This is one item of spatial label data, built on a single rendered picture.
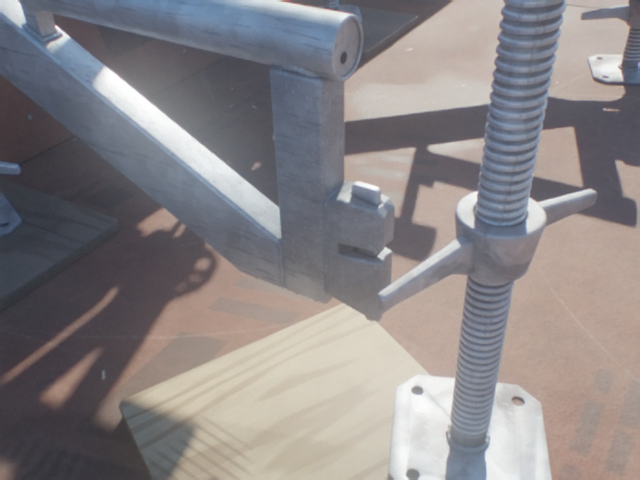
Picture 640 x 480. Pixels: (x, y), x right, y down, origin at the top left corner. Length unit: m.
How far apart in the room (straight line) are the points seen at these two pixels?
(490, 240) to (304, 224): 0.18
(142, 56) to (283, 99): 0.94
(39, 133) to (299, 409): 0.80
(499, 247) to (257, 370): 0.36
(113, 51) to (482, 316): 1.02
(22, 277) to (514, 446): 0.66
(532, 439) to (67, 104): 0.58
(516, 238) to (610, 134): 0.86
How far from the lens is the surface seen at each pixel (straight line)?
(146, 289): 0.95
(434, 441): 0.71
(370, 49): 1.64
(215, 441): 0.72
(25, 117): 1.32
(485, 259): 0.52
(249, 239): 0.67
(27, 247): 1.06
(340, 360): 0.78
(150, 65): 1.50
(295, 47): 0.53
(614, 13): 1.58
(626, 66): 1.62
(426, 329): 0.85
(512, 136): 0.48
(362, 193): 0.58
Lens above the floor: 0.58
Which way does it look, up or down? 36 degrees down
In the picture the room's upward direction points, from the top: 2 degrees counter-clockwise
